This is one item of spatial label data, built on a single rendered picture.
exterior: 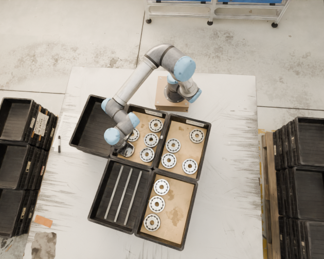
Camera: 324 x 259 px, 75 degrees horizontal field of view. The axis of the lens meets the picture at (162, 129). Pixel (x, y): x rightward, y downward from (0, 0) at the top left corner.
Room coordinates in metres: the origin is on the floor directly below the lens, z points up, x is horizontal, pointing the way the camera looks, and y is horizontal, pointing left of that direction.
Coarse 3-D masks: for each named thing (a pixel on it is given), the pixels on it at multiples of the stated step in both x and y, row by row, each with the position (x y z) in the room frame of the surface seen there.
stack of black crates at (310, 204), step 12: (300, 168) 0.04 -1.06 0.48; (312, 168) 0.02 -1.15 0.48; (276, 180) -0.02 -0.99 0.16; (288, 180) -0.04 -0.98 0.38; (300, 180) -0.06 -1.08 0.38; (312, 180) -0.07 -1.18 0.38; (288, 192) -0.13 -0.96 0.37; (300, 192) -0.15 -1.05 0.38; (312, 192) -0.16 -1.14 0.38; (288, 204) -0.22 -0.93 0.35; (300, 204) -0.24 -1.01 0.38; (312, 204) -0.25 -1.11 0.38; (288, 216) -0.33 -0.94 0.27; (300, 216) -0.33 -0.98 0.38; (312, 216) -0.34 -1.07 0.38
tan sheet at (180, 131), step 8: (176, 128) 0.45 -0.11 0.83; (184, 128) 0.44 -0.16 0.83; (192, 128) 0.43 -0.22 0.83; (200, 128) 0.42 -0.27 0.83; (168, 136) 0.41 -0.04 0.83; (176, 136) 0.40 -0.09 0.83; (184, 136) 0.39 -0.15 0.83; (184, 144) 0.33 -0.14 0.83; (192, 144) 0.32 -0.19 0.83; (200, 144) 0.31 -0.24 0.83; (168, 152) 0.30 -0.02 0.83; (184, 152) 0.28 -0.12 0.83; (192, 152) 0.26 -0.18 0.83; (200, 152) 0.26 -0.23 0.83; (160, 160) 0.25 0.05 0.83; (168, 160) 0.24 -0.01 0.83; (176, 160) 0.23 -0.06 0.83; (184, 160) 0.22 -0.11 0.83; (160, 168) 0.20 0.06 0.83; (176, 168) 0.18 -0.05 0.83; (192, 176) 0.10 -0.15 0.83
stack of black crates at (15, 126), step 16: (0, 112) 0.99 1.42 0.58; (16, 112) 1.01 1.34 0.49; (32, 112) 0.95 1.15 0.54; (48, 112) 1.04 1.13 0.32; (0, 128) 0.85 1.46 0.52; (16, 128) 0.84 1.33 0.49; (32, 128) 0.81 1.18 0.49; (48, 128) 0.88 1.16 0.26; (32, 144) 0.69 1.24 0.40; (48, 144) 0.74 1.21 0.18
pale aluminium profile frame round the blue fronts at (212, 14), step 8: (144, 0) 2.29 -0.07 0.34; (216, 0) 2.07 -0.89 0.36; (288, 0) 1.86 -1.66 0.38; (216, 8) 2.06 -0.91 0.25; (264, 8) 1.91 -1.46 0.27; (272, 8) 1.89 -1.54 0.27; (280, 8) 1.86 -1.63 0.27; (168, 16) 2.21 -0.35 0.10; (176, 16) 2.19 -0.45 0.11; (184, 16) 2.16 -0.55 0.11; (192, 16) 2.13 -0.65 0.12; (200, 16) 2.11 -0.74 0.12; (208, 16) 2.09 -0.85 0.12; (216, 16) 2.05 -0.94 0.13; (224, 16) 2.03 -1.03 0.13; (232, 16) 2.00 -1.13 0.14; (240, 16) 1.98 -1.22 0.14; (248, 16) 1.95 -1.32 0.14; (256, 16) 1.93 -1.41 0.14; (264, 16) 1.91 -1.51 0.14; (272, 16) 1.89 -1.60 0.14; (280, 16) 1.85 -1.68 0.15; (208, 24) 2.06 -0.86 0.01; (272, 24) 1.88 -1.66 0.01
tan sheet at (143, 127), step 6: (138, 114) 0.62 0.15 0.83; (144, 114) 0.61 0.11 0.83; (144, 120) 0.56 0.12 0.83; (150, 120) 0.55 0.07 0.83; (162, 120) 0.54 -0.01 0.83; (138, 126) 0.52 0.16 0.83; (144, 126) 0.51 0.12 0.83; (144, 132) 0.47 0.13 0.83; (150, 132) 0.46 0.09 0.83; (138, 144) 0.39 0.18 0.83; (144, 144) 0.38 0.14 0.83; (138, 150) 0.35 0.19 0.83; (120, 156) 0.33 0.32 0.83; (132, 156) 0.31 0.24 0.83; (138, 156) 0.30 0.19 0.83; (138, 162) 0.26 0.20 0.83; (144, 162) 0.25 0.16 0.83; (150, 162) 0.25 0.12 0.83
